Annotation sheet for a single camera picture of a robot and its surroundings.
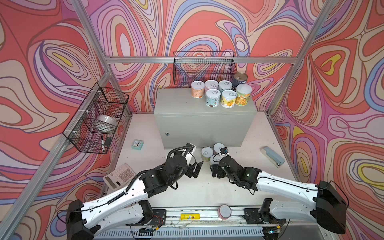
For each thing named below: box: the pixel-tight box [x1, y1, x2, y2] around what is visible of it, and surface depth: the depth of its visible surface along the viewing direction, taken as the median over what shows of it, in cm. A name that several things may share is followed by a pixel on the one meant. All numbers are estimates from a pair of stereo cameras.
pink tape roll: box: [218, 204, 232, 220], surface depth 72 cm
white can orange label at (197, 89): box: [191, 80, 205, 99], surface depth 80 cm
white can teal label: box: [205, 88, 221, 108], surface depth 75 cm
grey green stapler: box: [260, 146, 285, 169], surface depth 93 cm
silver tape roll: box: [95, 114, 118, 134], surface depth 74 cm
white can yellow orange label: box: [220, 89, 237, 109], surface depth 74 cm
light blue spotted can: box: [218, 80, 233, 93], surface depth 80 cm
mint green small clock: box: [131, 139, 144, 150], surface depth 101 cm
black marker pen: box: [101, 135, 105, 153], surface depth 73 cm
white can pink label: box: [204, 79, 219, 94], surface depth 80 cm
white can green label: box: [201, 146, 214, 162], surface depth 93 cm
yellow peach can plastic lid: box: [235, 83, 253, 106], surface depth 74 cm
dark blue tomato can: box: [232, 72, 249, 87], surface depth 76 cm
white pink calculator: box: [102, 163, 136, 191], surface depth 88 cm
